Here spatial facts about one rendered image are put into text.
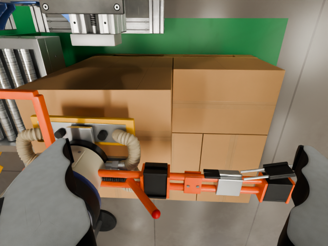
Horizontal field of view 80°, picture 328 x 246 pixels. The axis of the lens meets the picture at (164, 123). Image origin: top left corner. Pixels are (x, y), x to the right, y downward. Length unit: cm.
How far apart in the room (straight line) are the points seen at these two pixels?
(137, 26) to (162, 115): 80
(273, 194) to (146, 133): 48
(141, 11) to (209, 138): 91
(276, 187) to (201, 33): 125
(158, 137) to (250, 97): 63
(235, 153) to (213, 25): 94
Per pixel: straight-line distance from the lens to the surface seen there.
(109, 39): 67
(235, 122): 127
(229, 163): 143
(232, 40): 169
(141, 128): 79
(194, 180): 60
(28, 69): 137
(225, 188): 63
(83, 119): 69
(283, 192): 68
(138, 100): 74
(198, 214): 265
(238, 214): 272
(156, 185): 61
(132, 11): 145
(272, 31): 178
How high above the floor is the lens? 163
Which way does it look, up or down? 63 degrees down
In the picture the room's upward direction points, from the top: 174 degrees counter-clockwise
